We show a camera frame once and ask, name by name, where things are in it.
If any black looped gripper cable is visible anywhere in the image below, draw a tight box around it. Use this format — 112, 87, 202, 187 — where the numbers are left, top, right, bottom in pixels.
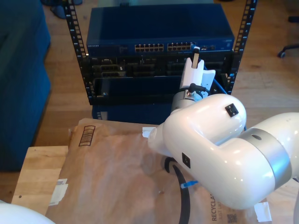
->
189, 83, 212, 94

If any blue network switch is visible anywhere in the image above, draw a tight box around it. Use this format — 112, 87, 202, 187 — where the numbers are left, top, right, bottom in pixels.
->
85, 3, 235, 56

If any black rack server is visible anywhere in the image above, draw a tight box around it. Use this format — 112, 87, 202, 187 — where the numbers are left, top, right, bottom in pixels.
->
90, 54, 234, 77

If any black rack frame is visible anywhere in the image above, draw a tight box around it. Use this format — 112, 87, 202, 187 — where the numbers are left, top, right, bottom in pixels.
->
62, 0, 258, 105

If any grey slipper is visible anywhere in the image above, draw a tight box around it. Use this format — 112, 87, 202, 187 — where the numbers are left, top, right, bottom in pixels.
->
50, 5, 67, 20

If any black office chair base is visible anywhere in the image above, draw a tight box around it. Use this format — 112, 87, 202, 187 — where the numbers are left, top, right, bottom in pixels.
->
277, 43, 299, 58

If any blue network cable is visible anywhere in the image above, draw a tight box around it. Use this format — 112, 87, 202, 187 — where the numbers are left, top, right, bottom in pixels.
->
181, 41, 247, 189

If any blue sofa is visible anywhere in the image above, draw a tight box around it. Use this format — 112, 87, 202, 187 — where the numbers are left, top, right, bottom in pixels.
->
0, 0, 51, 172

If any brown paper mailer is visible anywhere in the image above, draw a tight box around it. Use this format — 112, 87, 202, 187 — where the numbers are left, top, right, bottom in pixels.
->
45, 118, 273, 224

